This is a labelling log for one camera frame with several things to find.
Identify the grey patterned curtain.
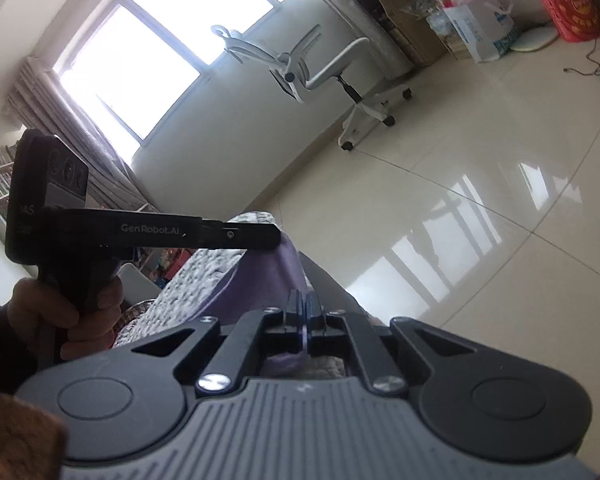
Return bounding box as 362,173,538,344
5,57,161,213

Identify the white office chair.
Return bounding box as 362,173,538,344
211,24,412,151

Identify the white blue paper bag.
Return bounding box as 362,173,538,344
442,0,520,64

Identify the person's left forearm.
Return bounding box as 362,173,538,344
0,299,61,401

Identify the pale round cushion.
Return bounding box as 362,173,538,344
510,27,563,53

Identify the grey checkered quilted blanket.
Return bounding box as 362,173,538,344
112,210,351,378

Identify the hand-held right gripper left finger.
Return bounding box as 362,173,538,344
130,290,306,393

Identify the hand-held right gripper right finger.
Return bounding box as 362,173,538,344
305,290,473,396

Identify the wooden desk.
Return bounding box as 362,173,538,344
357,0,461,66

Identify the lavender garment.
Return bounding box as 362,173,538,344
127,247,316,378

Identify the window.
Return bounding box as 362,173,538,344
52,0,301,161

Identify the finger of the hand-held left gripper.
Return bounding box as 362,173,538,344
201,220,284,252

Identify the person's left hand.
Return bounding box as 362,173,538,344
7,275,126,361

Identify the floor cable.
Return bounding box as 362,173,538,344
562,35,600,78

